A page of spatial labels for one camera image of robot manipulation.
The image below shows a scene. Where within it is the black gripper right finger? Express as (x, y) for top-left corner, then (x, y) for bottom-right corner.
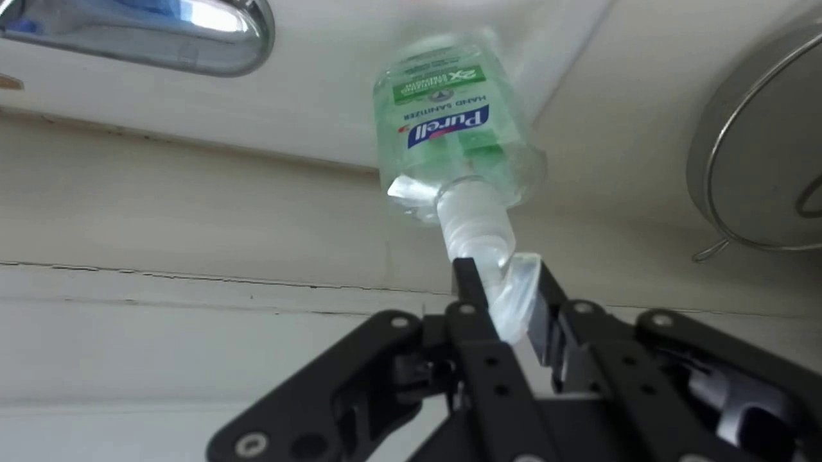
(511, 249), (822, 462)

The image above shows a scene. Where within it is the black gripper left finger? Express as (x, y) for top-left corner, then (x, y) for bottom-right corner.
(206, 254), (560, 462)

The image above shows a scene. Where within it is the clear soap bottle white nozzle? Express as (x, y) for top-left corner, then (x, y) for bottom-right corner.
(369, 29), (550, 345)

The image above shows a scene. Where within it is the chrome sink faucet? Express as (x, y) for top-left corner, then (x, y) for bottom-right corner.
(0, 0), (276, 80)

